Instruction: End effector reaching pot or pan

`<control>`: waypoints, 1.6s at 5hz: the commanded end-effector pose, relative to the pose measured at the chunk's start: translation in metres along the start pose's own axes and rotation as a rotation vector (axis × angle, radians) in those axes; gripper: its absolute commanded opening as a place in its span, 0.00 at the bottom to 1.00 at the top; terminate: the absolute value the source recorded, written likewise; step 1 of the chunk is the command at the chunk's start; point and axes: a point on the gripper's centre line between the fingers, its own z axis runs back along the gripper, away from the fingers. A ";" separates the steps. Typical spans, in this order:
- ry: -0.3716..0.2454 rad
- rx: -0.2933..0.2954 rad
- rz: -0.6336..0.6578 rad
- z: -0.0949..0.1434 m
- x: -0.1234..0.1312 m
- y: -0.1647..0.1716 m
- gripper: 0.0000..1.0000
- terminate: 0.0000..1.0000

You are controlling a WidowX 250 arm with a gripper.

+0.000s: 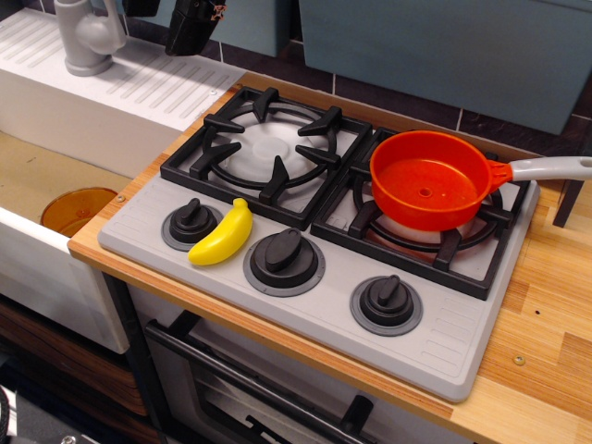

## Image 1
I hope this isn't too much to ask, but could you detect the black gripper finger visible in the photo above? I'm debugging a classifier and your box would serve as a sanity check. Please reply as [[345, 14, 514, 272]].
[[165, 0, 227, 56]]

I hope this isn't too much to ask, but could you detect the grey toy faucet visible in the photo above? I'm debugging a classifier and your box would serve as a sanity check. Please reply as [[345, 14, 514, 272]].
[[54, 0, 127, 77]]

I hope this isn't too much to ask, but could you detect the black left burner grate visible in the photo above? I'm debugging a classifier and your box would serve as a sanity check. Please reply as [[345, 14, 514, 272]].
[[160, 87, 372, 230]]

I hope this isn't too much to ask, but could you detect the black burner grate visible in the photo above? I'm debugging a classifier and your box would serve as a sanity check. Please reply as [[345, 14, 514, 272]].
[[311, 128, 538, 300], [160, 87, 372, 230]]

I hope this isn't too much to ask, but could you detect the white toy sink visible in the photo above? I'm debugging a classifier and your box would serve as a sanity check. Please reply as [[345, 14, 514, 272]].
[[1, 8, 243, 354]]

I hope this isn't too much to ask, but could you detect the black left stove knob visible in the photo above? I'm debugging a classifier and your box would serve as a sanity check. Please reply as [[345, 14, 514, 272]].
[[161, 198, 223, 252]]

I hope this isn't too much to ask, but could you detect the black stove knob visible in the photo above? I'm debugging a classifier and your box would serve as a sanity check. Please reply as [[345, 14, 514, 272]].
[[350, 275, 423, 337], [243, 228, 326, 298], [161, 198, 223, 252]]

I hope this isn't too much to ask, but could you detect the yellow toy banana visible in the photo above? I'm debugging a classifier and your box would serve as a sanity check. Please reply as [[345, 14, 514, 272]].
[[188, 198, 253, 266]]

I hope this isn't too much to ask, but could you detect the orange plastic bowl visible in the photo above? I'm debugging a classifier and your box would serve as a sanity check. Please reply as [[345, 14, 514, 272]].
[[41, 187, 117, 238]]

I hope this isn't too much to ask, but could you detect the black middle stove knob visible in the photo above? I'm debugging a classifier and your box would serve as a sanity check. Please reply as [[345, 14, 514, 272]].
[[243, 228, 326, 298]]

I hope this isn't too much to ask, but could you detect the grey toy stove top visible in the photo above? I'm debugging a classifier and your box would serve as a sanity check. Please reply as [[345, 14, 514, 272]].
[[98, 167, 512, 401]]

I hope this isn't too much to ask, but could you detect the teal cabinet right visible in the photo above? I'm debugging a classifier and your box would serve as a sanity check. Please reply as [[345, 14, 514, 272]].
[[300, 1, 591, 134]]

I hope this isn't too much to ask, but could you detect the black right stove knob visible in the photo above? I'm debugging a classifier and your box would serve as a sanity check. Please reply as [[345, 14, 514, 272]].
[[350, 275, 423, 337]]

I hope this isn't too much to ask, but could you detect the toy oven door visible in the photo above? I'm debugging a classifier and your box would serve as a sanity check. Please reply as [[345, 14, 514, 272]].
[[140, 311, 466, 443]]

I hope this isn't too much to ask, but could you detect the black right burner grate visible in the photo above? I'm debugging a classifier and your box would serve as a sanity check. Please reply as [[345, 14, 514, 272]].
[[311, 128, 538, 300]]

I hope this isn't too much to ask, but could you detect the black stand leg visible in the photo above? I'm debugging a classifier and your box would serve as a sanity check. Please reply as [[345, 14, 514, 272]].
[[553, 179, 584, 228]]

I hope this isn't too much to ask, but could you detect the orange toy pan grey handle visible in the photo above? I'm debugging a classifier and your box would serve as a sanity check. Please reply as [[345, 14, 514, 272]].
[[369, 130, 591, 231]]

